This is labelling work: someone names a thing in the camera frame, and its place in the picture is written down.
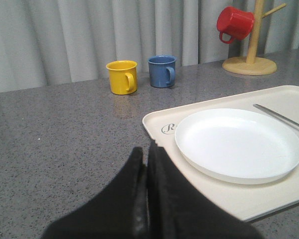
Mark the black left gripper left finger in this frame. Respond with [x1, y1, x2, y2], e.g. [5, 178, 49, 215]
[42, 147, 148, 239]

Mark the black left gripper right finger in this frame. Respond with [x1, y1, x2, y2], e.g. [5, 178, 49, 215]
[147, 141, 262, 239]

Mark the white round plate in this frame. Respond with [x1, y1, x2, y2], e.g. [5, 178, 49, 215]
[175, 109, 299, 185]

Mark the steel chopstick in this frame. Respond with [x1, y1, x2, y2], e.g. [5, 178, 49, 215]
[253, 104, 299, 132]

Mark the cream rabbit serving tray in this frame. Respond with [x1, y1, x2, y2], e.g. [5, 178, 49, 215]
[143, 86, 299, 221]

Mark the yellow enamel mug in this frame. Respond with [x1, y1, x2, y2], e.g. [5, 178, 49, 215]
[106, 60, 138, 95]

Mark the blue enamel mug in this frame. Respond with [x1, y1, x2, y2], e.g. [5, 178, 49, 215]
[148, 55, 176, 88]

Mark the wooden mug tree stand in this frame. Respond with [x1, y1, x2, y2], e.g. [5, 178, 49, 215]
[222, 0, 287, 76]

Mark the grey pleated curtain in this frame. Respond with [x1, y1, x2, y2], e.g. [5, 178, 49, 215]
[0, 0, 299, 94]

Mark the red enamel mug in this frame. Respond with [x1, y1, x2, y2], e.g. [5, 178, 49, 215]
[216, 6, 255, 44]

